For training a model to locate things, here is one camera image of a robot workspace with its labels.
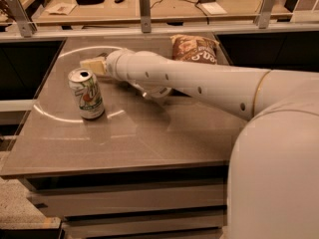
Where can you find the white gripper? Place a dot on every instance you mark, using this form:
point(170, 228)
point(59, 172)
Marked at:
point(112, 64)

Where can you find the black rxbar chocolate bar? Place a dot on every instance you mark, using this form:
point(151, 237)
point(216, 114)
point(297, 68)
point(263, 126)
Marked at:
point(103, 55)

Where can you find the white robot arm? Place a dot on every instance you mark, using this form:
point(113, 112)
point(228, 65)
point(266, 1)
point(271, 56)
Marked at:
point(273, 176)

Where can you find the brown late july chip bag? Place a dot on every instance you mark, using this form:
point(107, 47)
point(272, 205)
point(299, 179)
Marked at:
point(194, 49)

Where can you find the green white 7up can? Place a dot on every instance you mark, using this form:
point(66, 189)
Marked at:
point(86, 92)

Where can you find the paper packet on desk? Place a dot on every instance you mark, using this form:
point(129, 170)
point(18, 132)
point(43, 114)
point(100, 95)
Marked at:
point(61, 9)

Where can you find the black object on desk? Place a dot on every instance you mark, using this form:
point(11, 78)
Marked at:
point(89, 2)

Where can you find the wooden background desk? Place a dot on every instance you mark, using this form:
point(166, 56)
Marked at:
point(161, 11)

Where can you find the grey drawer cabinet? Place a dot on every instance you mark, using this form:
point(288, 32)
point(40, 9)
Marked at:
point(142, 170)

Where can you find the white paper sheet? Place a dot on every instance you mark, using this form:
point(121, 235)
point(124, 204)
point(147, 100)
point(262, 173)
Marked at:
point(213, 8)

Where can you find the grey metal bracket left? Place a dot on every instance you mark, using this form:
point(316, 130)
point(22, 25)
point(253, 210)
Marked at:
point(15, 11)

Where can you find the grey metal bracket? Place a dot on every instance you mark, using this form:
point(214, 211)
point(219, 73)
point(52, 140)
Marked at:
point(15, 11)
point(263, 17)
point(145, 14)

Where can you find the grey metal bracket middle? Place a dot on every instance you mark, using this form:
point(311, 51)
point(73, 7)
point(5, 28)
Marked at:
point(145, 14)

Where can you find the grey metal bracket right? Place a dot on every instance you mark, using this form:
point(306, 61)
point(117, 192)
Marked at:
point(263, 17)

